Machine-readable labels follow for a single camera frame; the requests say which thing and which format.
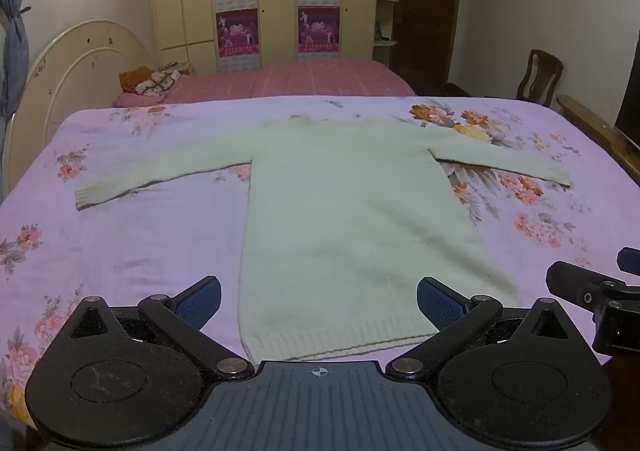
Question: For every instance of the dark wooden door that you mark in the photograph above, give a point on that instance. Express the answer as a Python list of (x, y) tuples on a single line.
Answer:
[(425, 16)]

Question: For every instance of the cream round headboard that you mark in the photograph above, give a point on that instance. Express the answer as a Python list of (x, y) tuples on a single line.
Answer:
[(65, 76)]

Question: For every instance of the wooden bed frame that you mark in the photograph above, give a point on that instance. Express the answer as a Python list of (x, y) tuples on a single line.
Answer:
[(595, 128)]

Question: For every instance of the pink striped bedspread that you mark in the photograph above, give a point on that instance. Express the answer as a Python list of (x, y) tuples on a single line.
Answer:
[(310, 78)]

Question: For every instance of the orange patterned pillow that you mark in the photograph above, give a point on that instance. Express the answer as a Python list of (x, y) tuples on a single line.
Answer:
[(145, 80)]

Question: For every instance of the grey blue curtain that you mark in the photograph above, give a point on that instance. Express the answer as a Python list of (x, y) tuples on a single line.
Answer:
[(14, 31)]

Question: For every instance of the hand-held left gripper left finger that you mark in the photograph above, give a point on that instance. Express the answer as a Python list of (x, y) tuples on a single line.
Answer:
[(200, 302)]

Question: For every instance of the pink floral bedsheet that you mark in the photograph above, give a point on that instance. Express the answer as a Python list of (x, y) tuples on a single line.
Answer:
[(140, 241)]

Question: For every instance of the pale green knit sweater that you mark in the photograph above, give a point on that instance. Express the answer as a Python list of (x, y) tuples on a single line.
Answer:
[(340, 211)]

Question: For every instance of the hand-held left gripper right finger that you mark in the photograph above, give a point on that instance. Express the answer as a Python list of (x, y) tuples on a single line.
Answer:
[(440, 303)]

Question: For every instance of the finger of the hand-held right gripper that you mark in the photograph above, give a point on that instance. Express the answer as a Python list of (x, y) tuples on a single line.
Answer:
[(575, 283), (630, 262)]

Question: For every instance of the dark wooden chair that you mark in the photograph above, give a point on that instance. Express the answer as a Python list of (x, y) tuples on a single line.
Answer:
[(537, 76)]

